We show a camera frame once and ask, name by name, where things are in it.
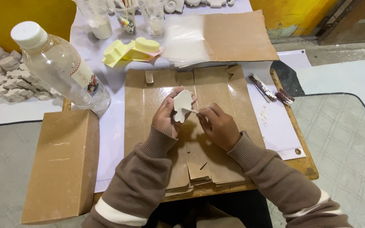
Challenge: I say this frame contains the person's left hand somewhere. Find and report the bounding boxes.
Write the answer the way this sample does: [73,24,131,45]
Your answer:
[152,86,198,139]

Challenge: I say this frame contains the person's right hand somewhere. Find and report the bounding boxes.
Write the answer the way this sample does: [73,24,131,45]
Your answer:
[197,102,242,152]

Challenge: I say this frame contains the white plaster dust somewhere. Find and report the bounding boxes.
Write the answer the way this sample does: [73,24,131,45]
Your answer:
[259,105,269,126]

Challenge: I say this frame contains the stack of flattened cardboard boxes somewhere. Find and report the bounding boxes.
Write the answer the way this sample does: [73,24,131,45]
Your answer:
[124,65,266,197]

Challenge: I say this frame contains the long sandpaper stick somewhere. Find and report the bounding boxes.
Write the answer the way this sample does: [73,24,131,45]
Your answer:
[249,74,278,104]

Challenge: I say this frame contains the short sandpaper stick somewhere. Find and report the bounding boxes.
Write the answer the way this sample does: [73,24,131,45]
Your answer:
[275,88,295,106]

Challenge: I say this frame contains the stack of clear plastic bags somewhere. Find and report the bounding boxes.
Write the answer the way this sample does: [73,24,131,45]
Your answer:
[162,14,212,68]

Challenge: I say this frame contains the pink silicone mould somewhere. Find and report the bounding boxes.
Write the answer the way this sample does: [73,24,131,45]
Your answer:
[143,47,163,60]

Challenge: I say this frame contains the brown cardboard sheet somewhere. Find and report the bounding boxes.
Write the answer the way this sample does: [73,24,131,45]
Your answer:
[203,9,280,63]

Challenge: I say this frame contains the person's black trousers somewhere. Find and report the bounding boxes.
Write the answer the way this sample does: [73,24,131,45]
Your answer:
[144,189,274,228]

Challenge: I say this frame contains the white banner sheet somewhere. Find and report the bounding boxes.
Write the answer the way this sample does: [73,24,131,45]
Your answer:
[69,0,307,193]

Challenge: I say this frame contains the plastic cup with white residue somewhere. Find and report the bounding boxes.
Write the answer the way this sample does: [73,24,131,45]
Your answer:
[138,0,166,37]

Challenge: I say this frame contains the pale yellow silicone mould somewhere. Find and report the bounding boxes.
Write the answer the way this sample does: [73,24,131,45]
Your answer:
[102,39,135,68]

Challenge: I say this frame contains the row of white plaster ornaments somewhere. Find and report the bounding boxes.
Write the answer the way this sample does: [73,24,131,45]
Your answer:
[185,0,236,8]

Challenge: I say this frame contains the white shell plaster figure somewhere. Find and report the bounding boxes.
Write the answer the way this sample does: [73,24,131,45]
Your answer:
[164,0,185,14]

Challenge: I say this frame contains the plastic cup with tools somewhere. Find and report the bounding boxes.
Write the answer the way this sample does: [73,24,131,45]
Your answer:
[112,0,138,35]

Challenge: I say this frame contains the bundle of sticks in cup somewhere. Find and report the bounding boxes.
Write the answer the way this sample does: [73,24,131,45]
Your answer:
[121,0,136,34]

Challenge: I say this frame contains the grey checked floor mat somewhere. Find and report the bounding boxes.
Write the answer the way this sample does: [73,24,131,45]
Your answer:
[265,92,365,228]

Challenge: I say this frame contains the plastic cup with white powder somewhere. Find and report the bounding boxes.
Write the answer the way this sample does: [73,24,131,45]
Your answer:
[74,0,113,40]

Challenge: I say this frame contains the clear plastic bottle white cap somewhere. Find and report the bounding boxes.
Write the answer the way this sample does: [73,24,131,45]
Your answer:
[10,21,111,115]

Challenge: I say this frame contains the brown cardboard box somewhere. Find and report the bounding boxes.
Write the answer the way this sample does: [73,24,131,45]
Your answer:
[21,109,100,225]

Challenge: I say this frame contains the pile of white plaster figures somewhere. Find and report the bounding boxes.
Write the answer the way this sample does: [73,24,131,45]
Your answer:
[0,46,63,104]

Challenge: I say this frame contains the wooden door frame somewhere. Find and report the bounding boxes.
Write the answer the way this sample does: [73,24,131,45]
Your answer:
[316,0,365,46]

